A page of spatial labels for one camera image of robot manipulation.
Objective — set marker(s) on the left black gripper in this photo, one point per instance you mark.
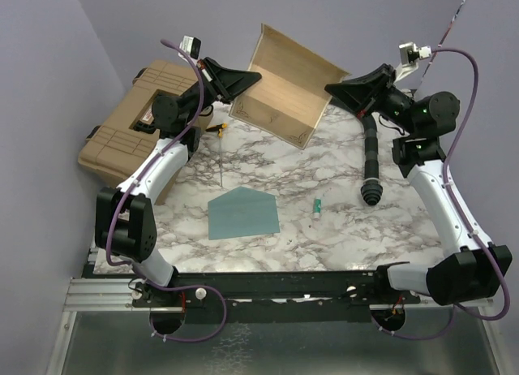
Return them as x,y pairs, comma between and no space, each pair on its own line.
224,84

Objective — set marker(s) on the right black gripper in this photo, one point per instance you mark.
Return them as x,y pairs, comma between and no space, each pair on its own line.
359,94

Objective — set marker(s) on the teal paper envelope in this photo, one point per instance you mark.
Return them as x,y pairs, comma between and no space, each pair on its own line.
242,212

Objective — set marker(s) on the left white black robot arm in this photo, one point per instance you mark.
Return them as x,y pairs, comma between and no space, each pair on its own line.
125,225

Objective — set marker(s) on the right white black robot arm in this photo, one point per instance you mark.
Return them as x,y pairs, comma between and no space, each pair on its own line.
472,263

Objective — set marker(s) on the green white glue stick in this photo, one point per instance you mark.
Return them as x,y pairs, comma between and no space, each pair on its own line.
316,210

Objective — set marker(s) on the tan plastic tool case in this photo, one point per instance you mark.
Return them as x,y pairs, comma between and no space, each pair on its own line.
118,147

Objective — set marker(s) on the yellow handled thin screwdriver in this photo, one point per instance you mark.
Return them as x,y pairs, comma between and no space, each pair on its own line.
218,129

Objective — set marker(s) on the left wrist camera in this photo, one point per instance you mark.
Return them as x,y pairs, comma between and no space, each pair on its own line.
191,46

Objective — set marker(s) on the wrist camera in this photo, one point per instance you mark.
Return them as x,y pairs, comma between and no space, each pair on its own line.
191,46
411,55

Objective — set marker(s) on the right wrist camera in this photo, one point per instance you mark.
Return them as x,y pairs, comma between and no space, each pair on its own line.
411,55

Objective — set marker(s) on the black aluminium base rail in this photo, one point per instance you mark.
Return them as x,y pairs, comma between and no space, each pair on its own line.
212,298

